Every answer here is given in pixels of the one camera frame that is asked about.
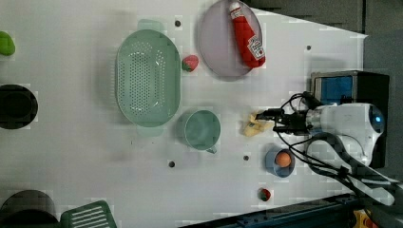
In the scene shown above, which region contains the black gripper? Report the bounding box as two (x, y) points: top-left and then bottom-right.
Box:
(256, 108), (309, 136)

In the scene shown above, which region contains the peeled yellow banana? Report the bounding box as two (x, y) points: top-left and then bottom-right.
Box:
(243, 112), (274, 137)

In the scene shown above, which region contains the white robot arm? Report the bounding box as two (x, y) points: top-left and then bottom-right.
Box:
(256, 103), (402, 206)

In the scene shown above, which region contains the green mug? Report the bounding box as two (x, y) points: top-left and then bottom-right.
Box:
(176, 109), (221, 154)

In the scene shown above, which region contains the orange ball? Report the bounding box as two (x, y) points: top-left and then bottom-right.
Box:
(275, 152), (292, 167)

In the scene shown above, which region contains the blue bowl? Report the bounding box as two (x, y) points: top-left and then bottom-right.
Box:
(264, 147), (295, 178)

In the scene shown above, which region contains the black toaster oven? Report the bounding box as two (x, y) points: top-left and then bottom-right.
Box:
(312, 70), (390, 168)

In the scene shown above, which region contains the red fruit toy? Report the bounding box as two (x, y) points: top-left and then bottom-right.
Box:
(258, 188), (271, 201)

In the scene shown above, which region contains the red ketchup bottle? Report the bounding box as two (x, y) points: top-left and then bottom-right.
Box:
(229, 1), (265, 68)

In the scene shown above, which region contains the grey round plate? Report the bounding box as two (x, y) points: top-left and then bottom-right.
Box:
(197, 0), (264, 80)

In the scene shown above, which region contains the red strawberry toy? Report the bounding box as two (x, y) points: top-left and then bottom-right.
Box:
(182, 55), (199, 72)

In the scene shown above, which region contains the green colander bowl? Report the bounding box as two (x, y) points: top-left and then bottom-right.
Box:
(115, 19), (182, 137)

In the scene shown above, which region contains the green slotted basket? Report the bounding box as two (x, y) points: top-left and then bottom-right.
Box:
(60, 200), (117, 228)

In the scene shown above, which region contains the black cylinder cup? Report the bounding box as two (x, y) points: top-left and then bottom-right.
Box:
(1, 190), (58, 228)
(0, 85), (38, 129)

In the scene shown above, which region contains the green pear toy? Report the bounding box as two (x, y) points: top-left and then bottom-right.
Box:
(0, 31), (15, 56)

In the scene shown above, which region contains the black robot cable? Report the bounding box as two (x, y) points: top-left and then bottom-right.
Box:
(276, 90), (378, 217)

